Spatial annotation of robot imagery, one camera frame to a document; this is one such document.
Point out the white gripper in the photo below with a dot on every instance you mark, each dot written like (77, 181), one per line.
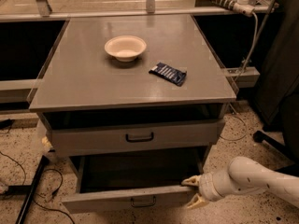
(206, 187)

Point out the grey drawer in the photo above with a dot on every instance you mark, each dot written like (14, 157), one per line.
(125, 181)
(126, 138)

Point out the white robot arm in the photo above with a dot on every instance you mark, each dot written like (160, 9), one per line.
(242, 176)

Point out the grey drawer cabinet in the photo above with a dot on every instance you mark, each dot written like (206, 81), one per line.
(84, 87)

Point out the black office chair base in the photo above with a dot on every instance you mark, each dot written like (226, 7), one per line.
(290, 150)

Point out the blue snack packet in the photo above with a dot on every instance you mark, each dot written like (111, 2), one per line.
(169, 73)

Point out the white bowl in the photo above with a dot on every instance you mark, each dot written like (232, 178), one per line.
(125, 48)

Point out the black floor stand leg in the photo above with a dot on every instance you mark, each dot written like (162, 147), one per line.
(27, 190)

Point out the white power strip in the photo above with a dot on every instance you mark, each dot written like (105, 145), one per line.
(237, 6)

